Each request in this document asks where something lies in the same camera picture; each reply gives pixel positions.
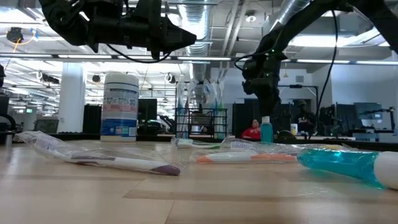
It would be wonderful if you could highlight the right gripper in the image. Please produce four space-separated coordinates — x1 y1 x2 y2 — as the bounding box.
241 55 285 118

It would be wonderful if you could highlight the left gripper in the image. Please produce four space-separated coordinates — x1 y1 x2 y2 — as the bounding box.
93 0 197 60

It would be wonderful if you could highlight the teal mouthwash bottle white cap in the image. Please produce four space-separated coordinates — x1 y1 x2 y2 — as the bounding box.
297 147 398 191
260 115 274 144

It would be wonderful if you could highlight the orange toothbrush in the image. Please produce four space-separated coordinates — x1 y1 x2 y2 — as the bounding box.
195 151 299 165

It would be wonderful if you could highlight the grey white toothbrush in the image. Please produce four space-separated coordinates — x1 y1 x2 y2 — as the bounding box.
176 79 188 139

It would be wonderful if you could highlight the green toothbrush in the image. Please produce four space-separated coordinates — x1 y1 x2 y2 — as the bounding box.
172 138 223 149

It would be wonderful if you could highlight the person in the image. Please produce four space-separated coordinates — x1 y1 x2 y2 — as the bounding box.
241 118 262 140
294 99 317 136

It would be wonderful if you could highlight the black monitor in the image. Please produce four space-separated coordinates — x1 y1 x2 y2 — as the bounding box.
138 98 159 121

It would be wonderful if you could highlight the white wipes canister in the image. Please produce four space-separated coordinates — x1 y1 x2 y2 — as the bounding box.
99 72 140 143

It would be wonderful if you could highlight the grey desk monitor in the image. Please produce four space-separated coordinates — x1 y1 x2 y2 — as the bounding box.
353 101 384 121

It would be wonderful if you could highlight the black cabinet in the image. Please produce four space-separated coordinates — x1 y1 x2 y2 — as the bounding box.
82 104 103 134

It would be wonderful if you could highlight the white building pillar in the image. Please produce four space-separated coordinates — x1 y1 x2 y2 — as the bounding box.
57 62 87 134

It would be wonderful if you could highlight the silver ventilation duct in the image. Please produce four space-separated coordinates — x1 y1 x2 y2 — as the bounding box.
178 0 215 82

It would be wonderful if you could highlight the black metal stand frame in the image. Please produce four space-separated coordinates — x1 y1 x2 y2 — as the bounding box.
274 83 320 105

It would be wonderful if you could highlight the black partition wall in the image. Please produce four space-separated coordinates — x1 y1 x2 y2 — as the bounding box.
232 98 315 138

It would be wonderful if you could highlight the long ceiling light rail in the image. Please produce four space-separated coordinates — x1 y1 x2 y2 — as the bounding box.
0 53 398 65

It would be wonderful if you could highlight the black wire holder basket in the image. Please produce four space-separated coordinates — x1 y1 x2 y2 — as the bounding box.
174 107 229 141

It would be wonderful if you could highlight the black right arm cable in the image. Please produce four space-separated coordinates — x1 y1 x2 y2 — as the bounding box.
307 9 340 139

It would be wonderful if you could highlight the black ceiling camera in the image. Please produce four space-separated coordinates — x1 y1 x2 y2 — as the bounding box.
6 27 24 44

